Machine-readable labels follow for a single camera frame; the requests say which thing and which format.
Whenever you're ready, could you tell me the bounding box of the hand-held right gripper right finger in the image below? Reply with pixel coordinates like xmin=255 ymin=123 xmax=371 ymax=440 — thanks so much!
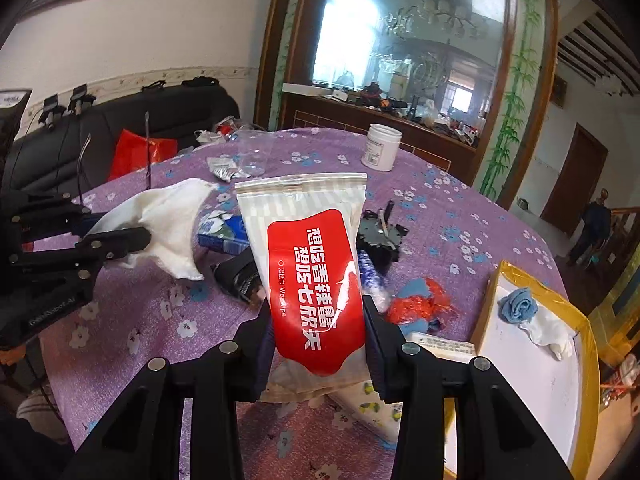
xmin=364 ymin=295 xmax=576 ymax=480

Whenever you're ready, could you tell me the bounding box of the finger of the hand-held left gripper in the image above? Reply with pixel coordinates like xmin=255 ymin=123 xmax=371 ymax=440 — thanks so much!
xmin=10 ymin=226 xmax=153 ymax=287
xmin=10 ymin=193 xmax=104 ymax=242

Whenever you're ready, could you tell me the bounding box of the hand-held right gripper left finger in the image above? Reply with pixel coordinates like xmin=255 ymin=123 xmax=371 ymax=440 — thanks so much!
xmin=75 ymin=302 xmax=275 ymax=480

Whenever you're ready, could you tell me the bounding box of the white cloth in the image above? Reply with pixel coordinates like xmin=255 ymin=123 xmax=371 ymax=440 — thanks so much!
xmin=520 ymin=310 xmax=576 ymax=361
xmin=82 ymin=178 xmax=218 ymax=281

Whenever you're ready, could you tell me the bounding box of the red white wet wipes packet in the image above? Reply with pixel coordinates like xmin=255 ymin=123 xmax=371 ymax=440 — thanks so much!
xmin=234 ymin=172 xmax=368 ymax=403

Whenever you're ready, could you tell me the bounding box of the yellow taped cardboard box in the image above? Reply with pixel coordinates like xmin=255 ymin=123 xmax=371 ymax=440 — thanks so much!
xmin=470 ymin=260 xmax=601 ymax=480

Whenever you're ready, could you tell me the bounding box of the lemon print tissue pack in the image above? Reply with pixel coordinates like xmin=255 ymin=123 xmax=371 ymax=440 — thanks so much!
xmin=327 ymin=380 xmax=403 ymax=443

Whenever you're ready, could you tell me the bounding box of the white labelled tissue pack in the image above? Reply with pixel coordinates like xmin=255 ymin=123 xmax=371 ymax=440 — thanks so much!
xmin=405 ymin=330 xmax=477 ymax=363

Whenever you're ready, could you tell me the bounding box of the purple floral tablecloth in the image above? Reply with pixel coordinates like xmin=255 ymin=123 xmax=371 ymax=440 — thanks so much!
xmin=37 ymin=127 xmax=571 ymax=480

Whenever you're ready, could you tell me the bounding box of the large red plastic bag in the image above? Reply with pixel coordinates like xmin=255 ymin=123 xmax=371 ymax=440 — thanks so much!
xmin=107 ymin=129 xmax=178 ymax=181

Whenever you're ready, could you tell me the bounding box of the blue white small box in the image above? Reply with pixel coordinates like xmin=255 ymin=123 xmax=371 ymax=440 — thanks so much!
xmin=196 ymin=210 xmax=251 ymax=256

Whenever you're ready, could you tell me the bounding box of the black cup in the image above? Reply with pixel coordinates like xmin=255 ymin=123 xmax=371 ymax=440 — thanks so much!
xmin=354 ymin=200 xmax=409 ymax=277

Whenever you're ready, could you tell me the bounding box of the silver foil wrapper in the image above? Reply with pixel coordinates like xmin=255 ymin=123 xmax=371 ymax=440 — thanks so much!
xmin=206 ymin=155 xmax=251 ymax=181

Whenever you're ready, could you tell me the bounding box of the black sofa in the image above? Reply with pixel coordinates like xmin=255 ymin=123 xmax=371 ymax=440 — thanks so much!
xmin=5 ymin=79 xmax=241 ymax=201

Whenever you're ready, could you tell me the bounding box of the white red plastic wrapper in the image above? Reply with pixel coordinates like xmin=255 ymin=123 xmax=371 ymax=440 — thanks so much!
xmin=195 ymin=117 xmax=237 ymax=144

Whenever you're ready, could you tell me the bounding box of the rolled blue cloth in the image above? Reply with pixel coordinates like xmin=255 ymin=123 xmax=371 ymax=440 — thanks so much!
xmin=497 ymin=287 xmax=541 ymax=324

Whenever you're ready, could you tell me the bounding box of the crumpled white cloth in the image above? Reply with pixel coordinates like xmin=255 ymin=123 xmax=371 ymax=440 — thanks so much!
xmin=520 ymin=310 xmax=576 ymax=361

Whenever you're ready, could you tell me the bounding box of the white plastic jar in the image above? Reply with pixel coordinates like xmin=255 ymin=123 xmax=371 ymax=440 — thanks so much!
xmin=361 ymin=123 xmax=403 ymax=172

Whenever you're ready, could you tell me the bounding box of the wooden cabinet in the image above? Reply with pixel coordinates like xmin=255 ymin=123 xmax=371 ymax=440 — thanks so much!
xmin=280 ymin=82 xmax=481 ymax=186

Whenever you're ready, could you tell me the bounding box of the brown wooden door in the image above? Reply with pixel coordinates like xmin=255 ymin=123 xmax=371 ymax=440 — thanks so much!
xmin=540 ymin=122 xmax=610 ymax=236

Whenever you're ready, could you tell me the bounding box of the etched glass partition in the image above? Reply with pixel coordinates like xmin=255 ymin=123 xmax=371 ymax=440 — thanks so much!
xmin=255 ymin=0 xmax=558 ymax=211

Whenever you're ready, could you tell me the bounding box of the black device with cable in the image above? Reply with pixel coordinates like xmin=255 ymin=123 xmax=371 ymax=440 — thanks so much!
xmin=67 ymin=86 xmax=96 ymax=117
xmin=40 ymin=97 xmax=67 ymax=132

